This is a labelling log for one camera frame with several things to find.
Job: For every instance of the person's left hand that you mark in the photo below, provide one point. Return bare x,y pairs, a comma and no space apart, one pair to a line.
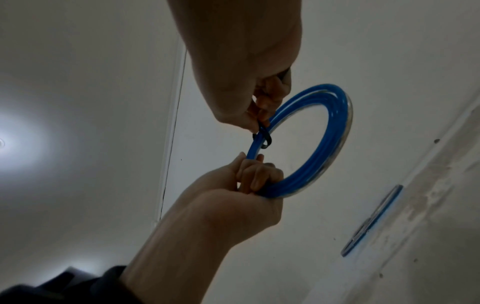
225,202

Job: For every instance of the person's right hand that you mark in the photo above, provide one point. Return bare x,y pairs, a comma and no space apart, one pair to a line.
240,59

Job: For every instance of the blue tubing coil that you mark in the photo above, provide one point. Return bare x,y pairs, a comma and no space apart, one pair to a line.
339,101
369,222

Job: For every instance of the person's left forearm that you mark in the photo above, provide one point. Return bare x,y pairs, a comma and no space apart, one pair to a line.
180,255

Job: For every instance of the dark sleeve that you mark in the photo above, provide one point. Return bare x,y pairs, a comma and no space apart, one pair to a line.
63,289

